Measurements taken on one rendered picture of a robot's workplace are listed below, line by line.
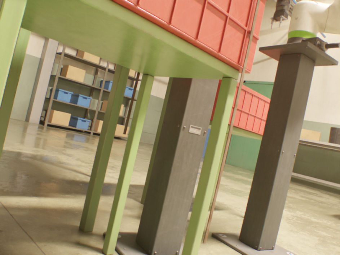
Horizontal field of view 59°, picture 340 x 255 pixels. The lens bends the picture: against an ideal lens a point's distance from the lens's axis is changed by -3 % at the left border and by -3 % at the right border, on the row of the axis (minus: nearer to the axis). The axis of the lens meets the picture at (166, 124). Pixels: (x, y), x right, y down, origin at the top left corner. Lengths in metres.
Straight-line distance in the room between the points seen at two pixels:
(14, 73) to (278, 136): 1.09
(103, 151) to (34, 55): 5.63
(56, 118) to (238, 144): 4.09
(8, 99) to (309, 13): 1.30
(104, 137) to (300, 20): 1.01
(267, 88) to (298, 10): 5.82
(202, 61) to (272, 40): 7.12
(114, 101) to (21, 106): 5.55
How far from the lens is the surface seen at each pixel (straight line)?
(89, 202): 1.19
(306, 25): 1.55
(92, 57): 6.79
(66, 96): 6.49
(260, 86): 7.46
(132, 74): 7.36
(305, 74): 1.51
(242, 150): 7.35
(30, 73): 6.66
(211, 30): 0.69
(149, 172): 1.76
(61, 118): 6.53
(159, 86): 8.44
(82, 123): 6.72
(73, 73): 6.58
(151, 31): 0.59
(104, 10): 0.53
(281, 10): 1.84
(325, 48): 1.52
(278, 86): 1.49
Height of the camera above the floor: 0.43
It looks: 1 degrees up
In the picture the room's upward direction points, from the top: 13 degrees clockwise
